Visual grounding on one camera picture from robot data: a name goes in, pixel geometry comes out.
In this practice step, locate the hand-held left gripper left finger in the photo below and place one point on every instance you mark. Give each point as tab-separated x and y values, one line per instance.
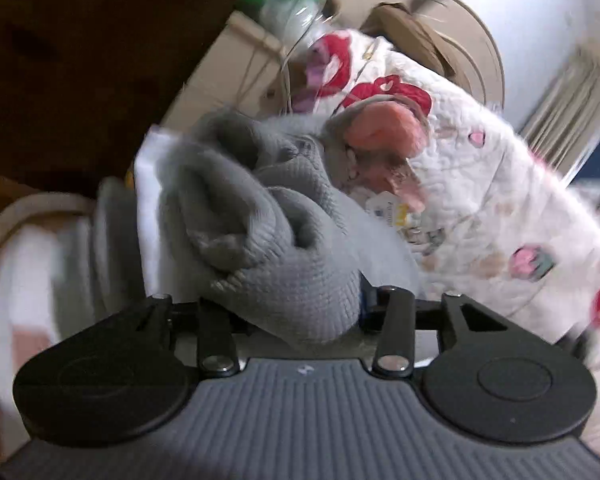
215	325

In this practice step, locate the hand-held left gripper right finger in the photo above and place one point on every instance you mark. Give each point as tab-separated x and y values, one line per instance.
365	307

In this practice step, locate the grey knit sweater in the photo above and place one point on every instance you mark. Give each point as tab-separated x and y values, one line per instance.
290	270

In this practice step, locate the stack of folded clothes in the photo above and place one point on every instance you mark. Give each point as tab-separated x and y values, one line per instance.
147	185

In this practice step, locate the white quilted printed bedspread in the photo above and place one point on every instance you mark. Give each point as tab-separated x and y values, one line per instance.
480	185

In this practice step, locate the pink garment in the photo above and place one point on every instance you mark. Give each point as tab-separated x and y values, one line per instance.
385	130

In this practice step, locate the checkered rug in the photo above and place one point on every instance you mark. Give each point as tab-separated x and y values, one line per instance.
25	285

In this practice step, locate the cream ribbed radiator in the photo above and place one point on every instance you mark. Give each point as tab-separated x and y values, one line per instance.
575	105

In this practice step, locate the dark wooden dresser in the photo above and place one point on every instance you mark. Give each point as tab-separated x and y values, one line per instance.
80	60

